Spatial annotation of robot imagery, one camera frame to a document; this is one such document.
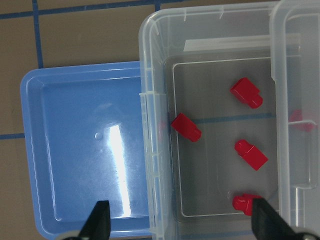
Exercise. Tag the blue plastic tray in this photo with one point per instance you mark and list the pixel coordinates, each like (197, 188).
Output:
(84, 142)

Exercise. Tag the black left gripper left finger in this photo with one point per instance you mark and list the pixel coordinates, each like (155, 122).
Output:
(98, 224)

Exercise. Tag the clear plastic storage box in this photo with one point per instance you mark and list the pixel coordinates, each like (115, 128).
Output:
(190, 58)

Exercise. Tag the clear plastic box lid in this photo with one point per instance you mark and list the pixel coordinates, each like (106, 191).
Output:
(295, 68)

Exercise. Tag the red block under lid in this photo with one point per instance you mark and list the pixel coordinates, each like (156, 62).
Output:
(296, 121)

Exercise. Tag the red block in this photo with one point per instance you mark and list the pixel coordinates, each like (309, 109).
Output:
(250, 154)
(247, 93)
(186, 127)
(244, 203)
(296, 121)

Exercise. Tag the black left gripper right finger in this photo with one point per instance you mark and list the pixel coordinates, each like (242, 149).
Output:
(267, 224)

